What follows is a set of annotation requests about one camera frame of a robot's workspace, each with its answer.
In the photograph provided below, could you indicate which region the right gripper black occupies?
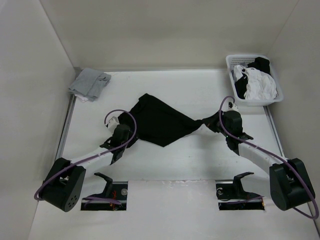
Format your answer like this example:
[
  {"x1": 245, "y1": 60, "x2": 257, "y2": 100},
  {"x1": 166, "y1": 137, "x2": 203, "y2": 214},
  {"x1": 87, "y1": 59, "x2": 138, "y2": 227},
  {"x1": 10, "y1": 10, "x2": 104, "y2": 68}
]
[{"x1": 202, "y1": 109, "x2": 231, "y2": 138}]

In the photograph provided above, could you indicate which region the black tank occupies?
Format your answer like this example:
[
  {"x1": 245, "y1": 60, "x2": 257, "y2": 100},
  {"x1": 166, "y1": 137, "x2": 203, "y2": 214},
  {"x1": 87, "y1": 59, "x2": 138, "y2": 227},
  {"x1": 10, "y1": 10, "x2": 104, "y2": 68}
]
[
  {"x1": 234, "y1": 56, "x2": 272, "y2": 99},
  {"x1": 118, "y1": 93, "x2": 219, "y2": 147}
]

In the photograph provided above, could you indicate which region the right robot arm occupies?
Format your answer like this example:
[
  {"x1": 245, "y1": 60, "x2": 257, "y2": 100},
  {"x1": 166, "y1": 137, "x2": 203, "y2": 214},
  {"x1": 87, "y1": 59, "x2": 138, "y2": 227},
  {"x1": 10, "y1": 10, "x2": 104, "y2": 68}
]
[{"x1": 203, "y1": 110, "x2": 316, "y2": 211}]

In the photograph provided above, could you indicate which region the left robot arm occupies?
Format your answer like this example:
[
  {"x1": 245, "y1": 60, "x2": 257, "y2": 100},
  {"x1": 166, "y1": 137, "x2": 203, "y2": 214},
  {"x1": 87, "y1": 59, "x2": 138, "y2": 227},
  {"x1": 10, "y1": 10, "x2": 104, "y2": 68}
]
[{"x1": 34, "y1": 124, "x2": 137, "y2": 212}]

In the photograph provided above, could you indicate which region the white tank top in basket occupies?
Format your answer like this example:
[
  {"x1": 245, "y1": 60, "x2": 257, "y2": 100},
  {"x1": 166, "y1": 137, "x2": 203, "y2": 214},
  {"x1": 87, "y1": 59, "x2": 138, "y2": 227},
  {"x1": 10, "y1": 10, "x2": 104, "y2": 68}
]
[{"x1": 232, "y1": 64, "x2": 278, "y2": 101}]

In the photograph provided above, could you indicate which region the folded white tank top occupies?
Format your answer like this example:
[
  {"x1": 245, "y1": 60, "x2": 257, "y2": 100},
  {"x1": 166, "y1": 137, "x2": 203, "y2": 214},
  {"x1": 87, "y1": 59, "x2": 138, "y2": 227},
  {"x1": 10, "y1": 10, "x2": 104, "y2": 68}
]
[{"x1": 75, "y1": 94, "x2": 89, "y2": 103}]

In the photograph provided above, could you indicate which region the folded grey tank top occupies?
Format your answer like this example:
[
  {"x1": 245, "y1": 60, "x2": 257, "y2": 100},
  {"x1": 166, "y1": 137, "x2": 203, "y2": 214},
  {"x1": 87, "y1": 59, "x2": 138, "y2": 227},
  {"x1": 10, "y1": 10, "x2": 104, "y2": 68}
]
[{"x1": 68, "y1": 68, "x2": 112, "y2": 102}]

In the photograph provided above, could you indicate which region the black tank top in basket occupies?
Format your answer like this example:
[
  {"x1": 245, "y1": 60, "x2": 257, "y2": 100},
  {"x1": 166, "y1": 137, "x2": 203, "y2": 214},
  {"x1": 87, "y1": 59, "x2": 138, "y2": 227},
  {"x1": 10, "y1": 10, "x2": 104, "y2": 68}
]
[{"x1": 234, "y1": 56, "x2": 272, "y2": 99}]

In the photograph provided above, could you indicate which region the white plastic laundry basket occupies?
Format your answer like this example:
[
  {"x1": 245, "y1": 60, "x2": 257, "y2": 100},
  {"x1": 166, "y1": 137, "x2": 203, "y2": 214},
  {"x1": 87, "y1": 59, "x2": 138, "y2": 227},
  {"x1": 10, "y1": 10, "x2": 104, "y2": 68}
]
[{"x1": 225, "y1": 53, "x2": 284, "y2": 107}]

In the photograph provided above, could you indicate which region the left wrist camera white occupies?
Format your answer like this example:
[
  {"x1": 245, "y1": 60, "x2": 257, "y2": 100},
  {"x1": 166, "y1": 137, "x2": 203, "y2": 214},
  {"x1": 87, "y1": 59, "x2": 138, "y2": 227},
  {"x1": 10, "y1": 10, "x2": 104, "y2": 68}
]
[{"x1": 106, "y1": 116, "x2": 120, "y2": 131}]

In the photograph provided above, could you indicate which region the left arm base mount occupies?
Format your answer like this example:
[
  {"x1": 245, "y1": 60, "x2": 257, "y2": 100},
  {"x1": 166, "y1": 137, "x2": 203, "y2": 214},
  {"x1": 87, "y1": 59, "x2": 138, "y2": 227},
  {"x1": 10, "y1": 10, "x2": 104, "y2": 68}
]
[{"x1": 80, "y1": 172, "x2": 129, "y2": 211}]

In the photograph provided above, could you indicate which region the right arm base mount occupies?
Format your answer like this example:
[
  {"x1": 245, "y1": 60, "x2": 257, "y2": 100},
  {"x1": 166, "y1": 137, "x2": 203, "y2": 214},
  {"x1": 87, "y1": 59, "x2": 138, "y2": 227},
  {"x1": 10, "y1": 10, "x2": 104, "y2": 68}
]
[{"x1": 215, "y1": 172, "x2": 265, "y2": 211}]

